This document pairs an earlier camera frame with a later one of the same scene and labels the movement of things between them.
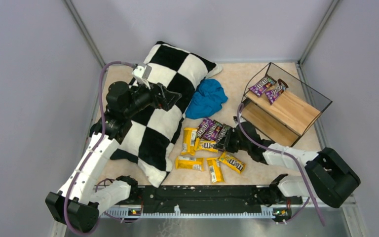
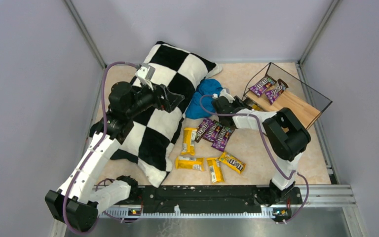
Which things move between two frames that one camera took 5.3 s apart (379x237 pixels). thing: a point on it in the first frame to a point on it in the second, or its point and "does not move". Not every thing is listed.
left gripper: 161,97 does not move
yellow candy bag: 208,145 to 255,107
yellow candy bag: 216,173 does not move
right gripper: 230,141 to 220,104
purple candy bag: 273,94 does not move
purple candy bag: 224,129 does not move
